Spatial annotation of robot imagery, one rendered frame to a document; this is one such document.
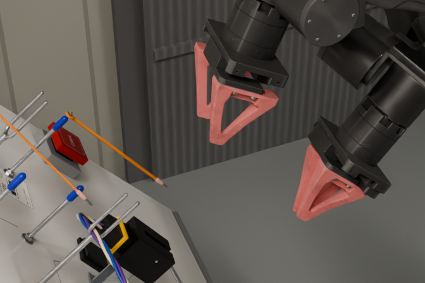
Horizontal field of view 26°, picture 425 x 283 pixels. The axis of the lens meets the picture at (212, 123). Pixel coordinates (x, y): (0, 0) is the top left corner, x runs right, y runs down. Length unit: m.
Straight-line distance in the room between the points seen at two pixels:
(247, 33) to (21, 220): 0.33
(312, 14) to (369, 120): 0.21
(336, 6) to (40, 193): 0.46
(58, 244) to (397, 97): 0.41
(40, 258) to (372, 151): 0.37
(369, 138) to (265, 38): 0.18
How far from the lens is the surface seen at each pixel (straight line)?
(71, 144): 1.21
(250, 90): 0.89
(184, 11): 2.44
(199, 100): 0.97
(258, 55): 0.90
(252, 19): 0.88
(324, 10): 0.82
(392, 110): 0.99
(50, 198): 1.13
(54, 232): 1.07
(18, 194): 1.07
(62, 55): 2.45
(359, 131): 0.99
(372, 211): 2.71
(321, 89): 2.83
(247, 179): 2.77
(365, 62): 0.99
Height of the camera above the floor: 1.89
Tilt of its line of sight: 40 degrees down
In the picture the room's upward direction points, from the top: straight up
